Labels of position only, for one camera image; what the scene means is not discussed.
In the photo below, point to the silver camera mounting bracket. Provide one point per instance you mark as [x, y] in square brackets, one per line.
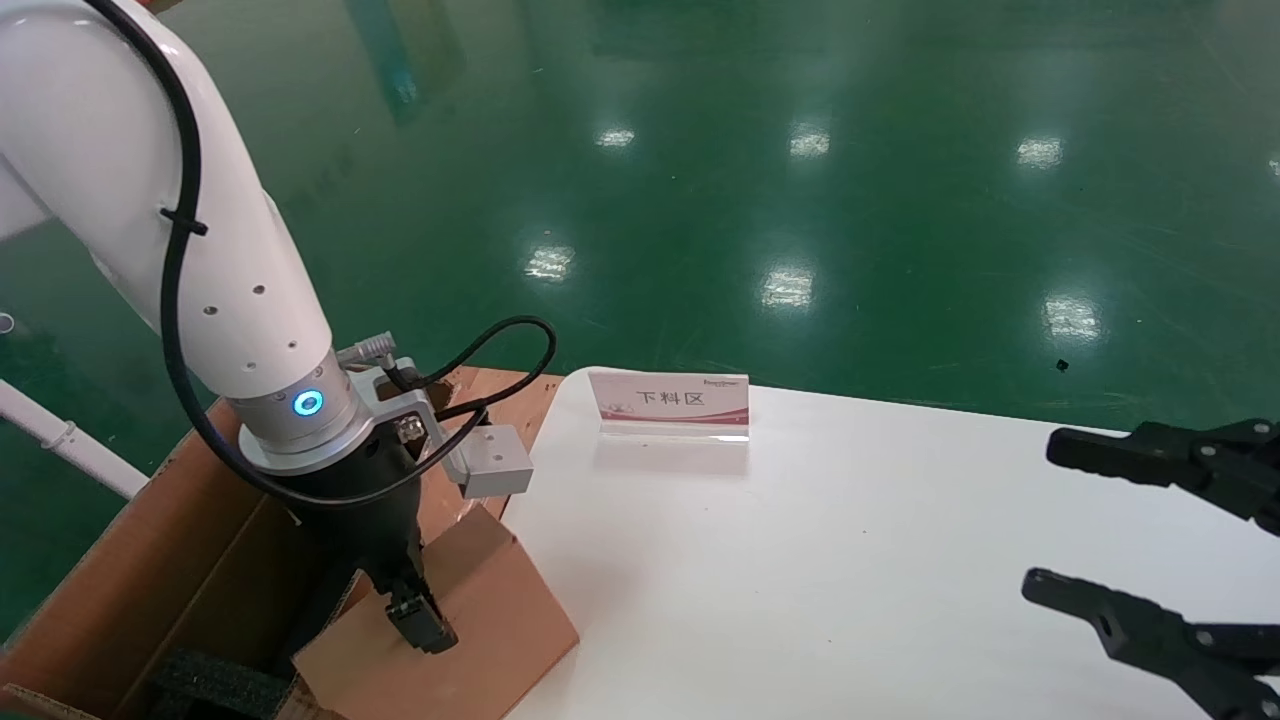
[400, 410]

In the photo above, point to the large brown cardboard box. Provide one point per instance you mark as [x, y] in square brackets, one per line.
[130, 560]

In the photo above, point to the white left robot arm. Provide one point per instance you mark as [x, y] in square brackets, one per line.
[120, 150]

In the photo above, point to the small brown cardboard box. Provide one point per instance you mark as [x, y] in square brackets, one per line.
[490, 610]

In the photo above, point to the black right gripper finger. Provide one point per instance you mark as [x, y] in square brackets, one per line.
[1120, 450]
[1140, 630]

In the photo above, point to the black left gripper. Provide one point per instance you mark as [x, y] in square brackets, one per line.
[380, 510]

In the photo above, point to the white plastic pipe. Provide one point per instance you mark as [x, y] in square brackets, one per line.
[60, 435]

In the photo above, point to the clear acrylic table sign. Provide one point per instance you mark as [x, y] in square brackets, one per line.
[670, 400]

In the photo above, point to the black foam box insert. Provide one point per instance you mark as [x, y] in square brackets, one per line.
[215, 685]

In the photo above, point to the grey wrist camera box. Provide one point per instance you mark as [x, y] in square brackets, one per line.
[495, 465]

